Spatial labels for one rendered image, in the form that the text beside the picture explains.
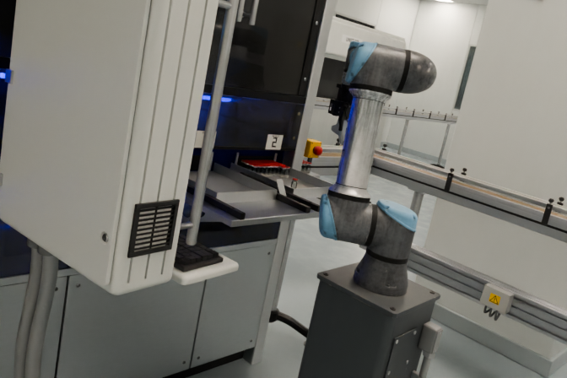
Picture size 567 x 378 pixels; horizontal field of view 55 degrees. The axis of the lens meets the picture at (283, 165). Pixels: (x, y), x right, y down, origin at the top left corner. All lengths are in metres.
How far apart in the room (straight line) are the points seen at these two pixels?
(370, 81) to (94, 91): 0.68
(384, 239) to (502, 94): 1.94
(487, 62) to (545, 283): 1.24
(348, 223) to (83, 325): 0.94
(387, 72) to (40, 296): 1.04
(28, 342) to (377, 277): 0.91
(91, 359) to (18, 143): 0.86
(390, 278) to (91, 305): 0.96
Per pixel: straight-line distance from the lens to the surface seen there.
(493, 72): 3.32
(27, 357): 1.60
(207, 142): 1.24
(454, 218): 3.39
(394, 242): 1.48
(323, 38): 2.23
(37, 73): 1.36
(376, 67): 1.45
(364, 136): 1.45
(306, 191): 1.95
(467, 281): 2.74
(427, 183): 2.76
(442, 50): 10.96
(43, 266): 1.48
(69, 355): 1.97
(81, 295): 1.87
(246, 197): 1.74
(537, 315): 2.65
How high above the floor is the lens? 1.35
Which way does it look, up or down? 11 degrees down
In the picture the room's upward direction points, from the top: 12 degrees clockwise
